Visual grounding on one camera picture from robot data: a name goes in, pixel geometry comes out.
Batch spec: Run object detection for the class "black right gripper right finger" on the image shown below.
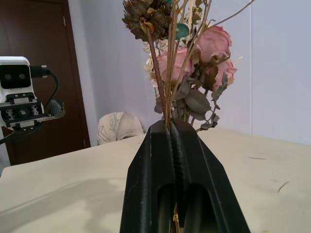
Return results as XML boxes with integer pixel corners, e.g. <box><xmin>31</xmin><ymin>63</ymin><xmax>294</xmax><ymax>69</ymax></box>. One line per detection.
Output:
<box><xmin>170</xmin><ymin>117</ymin><xmax>251</xmax><ymax>233</ymax></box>

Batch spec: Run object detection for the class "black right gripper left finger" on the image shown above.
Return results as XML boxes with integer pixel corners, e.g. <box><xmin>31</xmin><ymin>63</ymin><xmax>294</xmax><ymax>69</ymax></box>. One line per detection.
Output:
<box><xmin>119</xmin><ymin>120</ymin><xmax>177</xmax><ymax>233</ymax></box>

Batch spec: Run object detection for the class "dried bouquet with pink roses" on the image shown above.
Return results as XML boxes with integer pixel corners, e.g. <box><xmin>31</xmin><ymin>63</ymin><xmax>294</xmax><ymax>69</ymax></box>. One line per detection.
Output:
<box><xmin>121</xmin><ymin>0</ymin><xmax>256</xmax><ymax>233</ymax></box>

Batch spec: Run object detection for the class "white patterned cloth bag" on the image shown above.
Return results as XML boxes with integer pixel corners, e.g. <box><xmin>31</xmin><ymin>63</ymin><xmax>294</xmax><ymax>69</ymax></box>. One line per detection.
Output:
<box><xmin>97</xmin><ymin>111</ymin><xmax>145</xmax><ymax>146</ymax></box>

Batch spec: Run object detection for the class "dark brown door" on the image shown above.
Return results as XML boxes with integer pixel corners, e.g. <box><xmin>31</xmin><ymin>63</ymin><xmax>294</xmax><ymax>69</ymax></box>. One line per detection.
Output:
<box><xmin>0</xmin><ymin>0</ymin><xmax>91</xmax><ymax>166</ymax></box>

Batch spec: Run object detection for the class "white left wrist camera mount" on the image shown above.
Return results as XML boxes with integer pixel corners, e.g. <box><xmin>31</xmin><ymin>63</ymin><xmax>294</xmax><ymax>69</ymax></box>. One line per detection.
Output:
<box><xmin>0</xmin><ymin>56</ymin><xmax>46</xmax><ymax>128</ymax></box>

